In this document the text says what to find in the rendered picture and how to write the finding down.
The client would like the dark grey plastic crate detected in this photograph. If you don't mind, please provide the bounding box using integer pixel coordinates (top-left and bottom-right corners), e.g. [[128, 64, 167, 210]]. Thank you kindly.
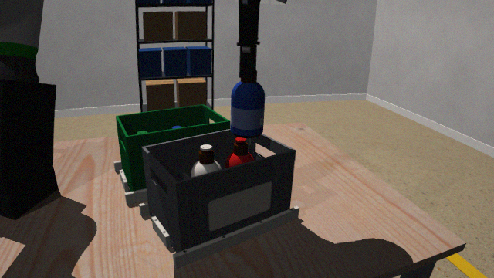
[[147, 129, 296, 253]]

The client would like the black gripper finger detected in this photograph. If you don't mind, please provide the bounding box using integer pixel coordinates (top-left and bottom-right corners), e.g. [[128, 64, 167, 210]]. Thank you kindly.
[[237, 0, 258, 79], [253, 0, 261, 70]]

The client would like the red bottle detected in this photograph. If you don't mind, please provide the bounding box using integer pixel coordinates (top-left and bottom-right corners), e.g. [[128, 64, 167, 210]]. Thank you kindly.
[[225, 137, 255, 168]]

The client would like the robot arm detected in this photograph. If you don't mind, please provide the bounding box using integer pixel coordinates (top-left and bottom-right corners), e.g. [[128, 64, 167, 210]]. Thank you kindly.
[[0, 0, 44, 83]]

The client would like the green crate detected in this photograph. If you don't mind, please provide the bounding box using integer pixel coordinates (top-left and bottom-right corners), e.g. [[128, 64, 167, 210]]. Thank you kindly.
[[118, 104, 230, 192]]

